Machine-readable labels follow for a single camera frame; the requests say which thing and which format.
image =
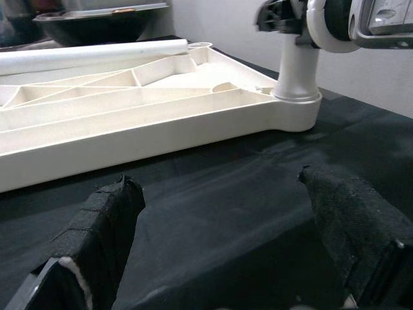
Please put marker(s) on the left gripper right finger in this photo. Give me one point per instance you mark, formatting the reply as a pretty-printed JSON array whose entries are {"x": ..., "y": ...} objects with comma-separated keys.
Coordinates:
[{"x": 361, "y": 223}]

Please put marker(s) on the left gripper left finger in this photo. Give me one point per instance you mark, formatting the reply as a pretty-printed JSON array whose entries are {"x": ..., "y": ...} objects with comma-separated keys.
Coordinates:
[{"x": 100, "y": 226}]

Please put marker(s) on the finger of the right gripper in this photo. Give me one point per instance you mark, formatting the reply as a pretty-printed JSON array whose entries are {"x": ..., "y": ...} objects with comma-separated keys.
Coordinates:
[{"x": 266, "y": 17}]

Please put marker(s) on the white plastic table leg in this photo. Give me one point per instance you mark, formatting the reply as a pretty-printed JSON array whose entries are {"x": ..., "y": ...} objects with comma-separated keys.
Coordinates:
[
  {"x": 298, "y": 71},
  {"x": 96, "y": 56}
]

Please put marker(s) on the white plastic children table top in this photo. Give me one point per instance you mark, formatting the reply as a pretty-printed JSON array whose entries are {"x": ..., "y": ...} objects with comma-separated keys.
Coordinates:
[{"x": 129, "y": 122}]

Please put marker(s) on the black bag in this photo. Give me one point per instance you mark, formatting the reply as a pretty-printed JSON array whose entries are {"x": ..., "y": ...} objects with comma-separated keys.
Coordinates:
[{"x": 16, "y": 22}]

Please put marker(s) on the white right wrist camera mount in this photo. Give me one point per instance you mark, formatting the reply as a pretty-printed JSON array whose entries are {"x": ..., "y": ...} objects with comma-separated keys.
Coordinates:
[{"x": 326, "y": 38}]

